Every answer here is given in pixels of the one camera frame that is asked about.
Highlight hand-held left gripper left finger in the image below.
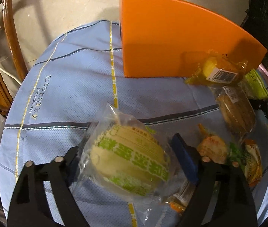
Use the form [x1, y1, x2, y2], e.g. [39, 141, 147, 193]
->
[7, 146, 89, 227]

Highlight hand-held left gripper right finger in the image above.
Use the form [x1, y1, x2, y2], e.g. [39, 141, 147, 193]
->
[171, 133, 258, 227]

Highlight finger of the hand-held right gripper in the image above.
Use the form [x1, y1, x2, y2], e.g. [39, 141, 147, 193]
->
[250, 98, 268, 121]

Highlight pale round pastry packet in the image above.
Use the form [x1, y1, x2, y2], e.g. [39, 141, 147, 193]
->
[74, 103, 172, 227]

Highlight yellow green snack packet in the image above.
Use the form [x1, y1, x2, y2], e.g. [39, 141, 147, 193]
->
[244, 68, 268, 100]

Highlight clear brown bread packet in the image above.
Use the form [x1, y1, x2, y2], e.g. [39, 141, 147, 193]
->
[213, 85, 257, 139]

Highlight small round cracker packet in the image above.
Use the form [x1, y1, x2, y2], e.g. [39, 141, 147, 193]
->
[197, 123, 229, 165]

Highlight clear orange striped packet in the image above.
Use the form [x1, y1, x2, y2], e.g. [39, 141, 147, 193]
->
[165, 182, 196, 214]

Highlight green white snack packet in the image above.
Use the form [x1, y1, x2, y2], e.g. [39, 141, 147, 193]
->
[227, 142, 249, 171]

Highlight orange print bread packet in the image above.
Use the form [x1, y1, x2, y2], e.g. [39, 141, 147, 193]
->
[243, 139, 263, 187]

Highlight clear yellow snack packet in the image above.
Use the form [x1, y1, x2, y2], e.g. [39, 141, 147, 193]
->
[185, 50, 248, 87]

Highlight light blue striped tablecloth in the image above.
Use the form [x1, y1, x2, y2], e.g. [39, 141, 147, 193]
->
[0, 20, 268, 227]

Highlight orange cardboard box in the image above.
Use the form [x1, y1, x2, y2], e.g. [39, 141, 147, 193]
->
[119, 0, 268, 78]

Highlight brown wooden chair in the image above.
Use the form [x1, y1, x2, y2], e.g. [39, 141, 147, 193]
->
[0, 0, 29, 117]

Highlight white cable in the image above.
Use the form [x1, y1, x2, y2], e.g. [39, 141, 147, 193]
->
[0, 44, 22, 86]

